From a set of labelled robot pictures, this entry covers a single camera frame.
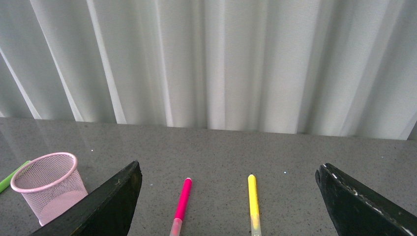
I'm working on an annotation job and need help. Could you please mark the yellow marker pen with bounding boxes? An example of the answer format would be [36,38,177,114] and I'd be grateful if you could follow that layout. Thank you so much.
[247,174,262,236]

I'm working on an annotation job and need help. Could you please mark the pink mesh pen cup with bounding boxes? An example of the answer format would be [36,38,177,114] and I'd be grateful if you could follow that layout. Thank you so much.
[10,152,88,227]

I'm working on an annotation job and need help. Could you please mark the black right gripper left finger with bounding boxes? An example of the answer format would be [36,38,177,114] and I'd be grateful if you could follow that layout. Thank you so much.
[32,160,143,236]

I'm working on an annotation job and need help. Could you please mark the green marker pen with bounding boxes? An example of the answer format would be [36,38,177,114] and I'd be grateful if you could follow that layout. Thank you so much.
[0,161,30,193]

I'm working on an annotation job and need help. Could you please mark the white pleated curtain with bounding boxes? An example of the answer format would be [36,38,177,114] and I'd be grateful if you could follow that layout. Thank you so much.
[0,0,417,140]

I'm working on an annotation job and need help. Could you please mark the pink marker pen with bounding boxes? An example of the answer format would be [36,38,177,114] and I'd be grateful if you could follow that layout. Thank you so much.
[169,177,192,236]

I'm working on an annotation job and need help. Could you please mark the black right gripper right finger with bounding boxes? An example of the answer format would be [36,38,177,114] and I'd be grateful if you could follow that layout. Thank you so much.
[315,163,417,236]

